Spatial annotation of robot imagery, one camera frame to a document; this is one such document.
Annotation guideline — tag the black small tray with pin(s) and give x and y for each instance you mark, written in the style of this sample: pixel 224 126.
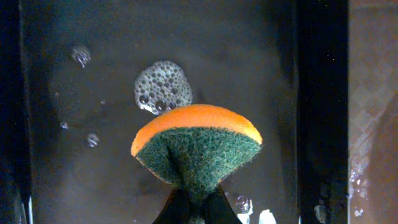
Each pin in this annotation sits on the black small tray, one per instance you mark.
pixel 80 78

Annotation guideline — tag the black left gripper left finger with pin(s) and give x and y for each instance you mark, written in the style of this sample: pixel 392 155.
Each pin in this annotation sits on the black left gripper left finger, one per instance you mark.
pixel 176 209

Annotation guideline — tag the green and orange sponge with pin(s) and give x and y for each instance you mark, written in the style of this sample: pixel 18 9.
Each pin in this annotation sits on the green and orange sponge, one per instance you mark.
pixel 194 148

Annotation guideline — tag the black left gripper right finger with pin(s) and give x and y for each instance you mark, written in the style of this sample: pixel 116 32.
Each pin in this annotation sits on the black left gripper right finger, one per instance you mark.
pixel 217 209

